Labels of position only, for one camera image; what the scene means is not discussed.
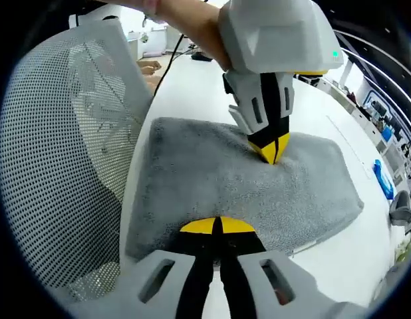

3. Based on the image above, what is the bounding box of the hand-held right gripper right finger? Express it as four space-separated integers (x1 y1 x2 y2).
219 216 329 319

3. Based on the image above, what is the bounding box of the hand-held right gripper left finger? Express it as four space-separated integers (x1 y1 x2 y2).
118 216 220 319

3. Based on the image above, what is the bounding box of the grey towel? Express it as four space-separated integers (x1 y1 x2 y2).
124 116 365 261

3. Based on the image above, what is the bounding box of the white table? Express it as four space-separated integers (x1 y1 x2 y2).
120 49 406 308

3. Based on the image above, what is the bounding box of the blue wipes packet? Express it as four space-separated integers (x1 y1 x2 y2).
372 158 396 201

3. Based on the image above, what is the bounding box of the green leafy plant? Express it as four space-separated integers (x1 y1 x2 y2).
393 237 411 266

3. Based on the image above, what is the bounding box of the grey mesh office chair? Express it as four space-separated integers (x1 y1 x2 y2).
0 16 155 302

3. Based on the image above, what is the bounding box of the black cable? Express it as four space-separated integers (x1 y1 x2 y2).
153 33 187 98

